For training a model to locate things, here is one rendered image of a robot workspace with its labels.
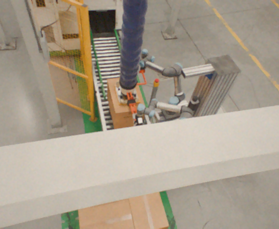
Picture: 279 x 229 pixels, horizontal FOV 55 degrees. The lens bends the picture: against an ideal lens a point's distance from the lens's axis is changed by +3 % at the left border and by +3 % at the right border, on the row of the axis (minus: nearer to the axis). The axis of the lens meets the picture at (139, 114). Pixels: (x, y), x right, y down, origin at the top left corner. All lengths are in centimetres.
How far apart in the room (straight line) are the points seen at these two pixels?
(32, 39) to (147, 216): 239
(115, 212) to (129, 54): 183
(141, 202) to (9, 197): 296
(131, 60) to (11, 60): 329
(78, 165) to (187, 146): 20
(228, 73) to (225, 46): 388
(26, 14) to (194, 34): 438
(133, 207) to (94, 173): 290
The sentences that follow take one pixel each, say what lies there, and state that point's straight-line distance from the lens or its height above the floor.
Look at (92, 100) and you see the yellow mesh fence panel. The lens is 411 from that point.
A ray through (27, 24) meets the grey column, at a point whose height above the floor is 196.
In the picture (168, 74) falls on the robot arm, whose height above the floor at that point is 161.
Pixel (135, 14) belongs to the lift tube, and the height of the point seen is 234.
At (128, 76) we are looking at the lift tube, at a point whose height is 153.
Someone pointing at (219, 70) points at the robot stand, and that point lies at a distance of 268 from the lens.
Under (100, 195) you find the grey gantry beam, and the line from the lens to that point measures 53.
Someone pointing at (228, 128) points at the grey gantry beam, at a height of 332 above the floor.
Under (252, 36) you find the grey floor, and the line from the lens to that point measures 713.
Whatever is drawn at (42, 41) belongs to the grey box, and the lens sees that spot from 318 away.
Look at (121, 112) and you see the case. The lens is 330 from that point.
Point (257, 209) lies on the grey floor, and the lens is 444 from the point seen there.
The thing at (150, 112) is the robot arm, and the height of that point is 154.
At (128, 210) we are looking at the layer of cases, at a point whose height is 54.
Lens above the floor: 373
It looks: 53 degrees down
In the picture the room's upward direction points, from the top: 10 degrees clockwise
